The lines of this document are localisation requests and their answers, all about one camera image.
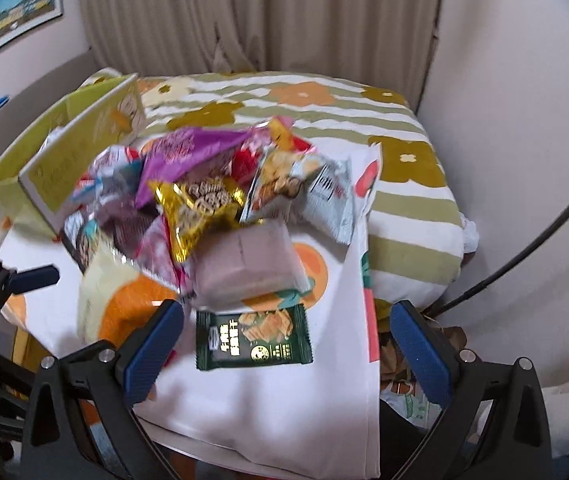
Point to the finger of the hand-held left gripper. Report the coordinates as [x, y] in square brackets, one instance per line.
[37, 278]

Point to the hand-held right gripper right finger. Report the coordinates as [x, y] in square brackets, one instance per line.
[423, 355]

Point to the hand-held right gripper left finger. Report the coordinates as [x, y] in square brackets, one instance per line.
[150, 355]

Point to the dark green cracker packet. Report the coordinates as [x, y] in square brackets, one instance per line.
[254, 340]

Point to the green yellow snack packet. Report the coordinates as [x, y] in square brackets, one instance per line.
[89, 120]

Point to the purple potato chip packet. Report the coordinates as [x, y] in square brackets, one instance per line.
[184, 152]

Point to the yellow clear snack packet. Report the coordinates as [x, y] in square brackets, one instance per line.
[289, 180]

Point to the heap of mixed small wrappers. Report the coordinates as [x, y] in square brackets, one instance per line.
[114, 200]

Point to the white crumpled cloth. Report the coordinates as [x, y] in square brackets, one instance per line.
[469, 235]

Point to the translucent grey cake packet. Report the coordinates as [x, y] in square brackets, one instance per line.
[249, 265]

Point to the gold snack packet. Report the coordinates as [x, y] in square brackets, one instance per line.
[194, 220]

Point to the white persimmon-print cloth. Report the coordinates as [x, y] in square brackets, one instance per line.
[289, 410]

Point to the green striped floral blanket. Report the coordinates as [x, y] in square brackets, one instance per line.
[414, 200]

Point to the grey headboard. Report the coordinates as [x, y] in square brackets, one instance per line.
[39, 90]

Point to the pink marshmallow packet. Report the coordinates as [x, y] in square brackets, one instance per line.
[252, 152]

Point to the beige curtain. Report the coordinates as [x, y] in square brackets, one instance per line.
[264, 10]

